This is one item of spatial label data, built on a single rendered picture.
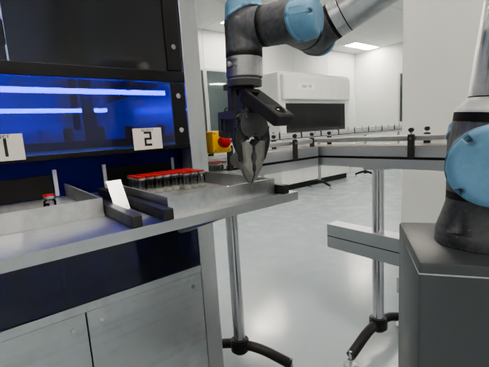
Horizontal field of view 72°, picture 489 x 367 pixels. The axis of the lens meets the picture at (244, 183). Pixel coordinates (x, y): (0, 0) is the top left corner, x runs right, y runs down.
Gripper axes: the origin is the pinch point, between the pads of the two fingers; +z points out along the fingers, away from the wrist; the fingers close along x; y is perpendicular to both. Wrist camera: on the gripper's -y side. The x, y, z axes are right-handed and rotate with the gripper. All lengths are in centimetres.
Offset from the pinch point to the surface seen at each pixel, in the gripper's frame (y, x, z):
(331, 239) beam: 44, -86, 44
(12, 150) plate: 38, 39, -7
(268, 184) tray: 0.5, -4.7, 2.1
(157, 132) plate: 38.4, 3.5, -9.9
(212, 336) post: 36, -11, 60
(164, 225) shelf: -2.0, 21.5, 5.6
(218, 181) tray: 22.7, -6.5, 4.1
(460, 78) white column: 12, -144, -32
